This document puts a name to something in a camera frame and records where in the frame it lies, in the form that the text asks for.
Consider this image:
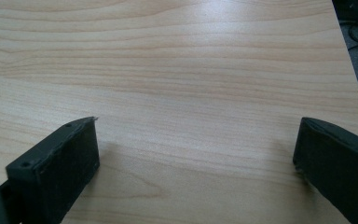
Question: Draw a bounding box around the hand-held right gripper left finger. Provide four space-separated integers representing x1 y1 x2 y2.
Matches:
5 116 101 224

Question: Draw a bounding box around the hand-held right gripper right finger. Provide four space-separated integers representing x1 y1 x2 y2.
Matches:
292 117 358 224

